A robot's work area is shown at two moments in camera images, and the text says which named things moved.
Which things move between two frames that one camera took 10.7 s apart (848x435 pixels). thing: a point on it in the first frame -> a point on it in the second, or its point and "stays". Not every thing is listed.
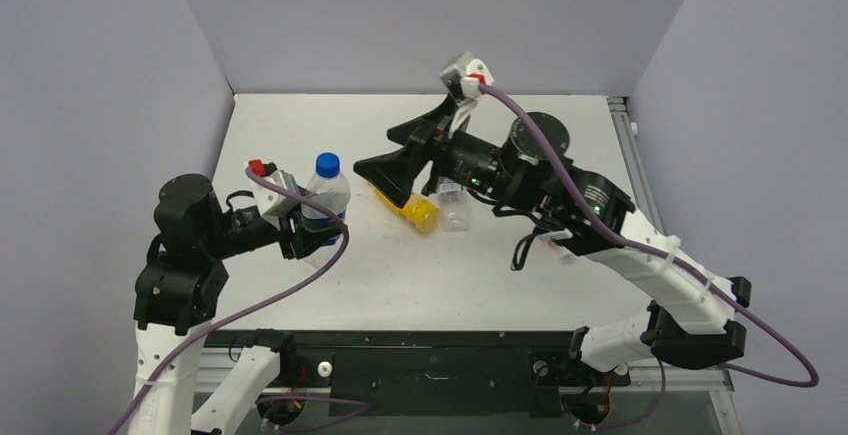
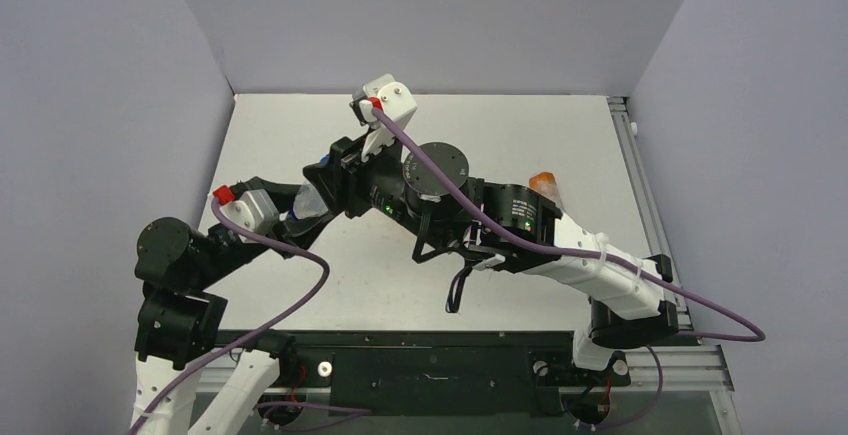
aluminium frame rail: x=658 y=377 stays
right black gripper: x=436 y=150 -> x=346 y=180
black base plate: x=432 y=373 stays
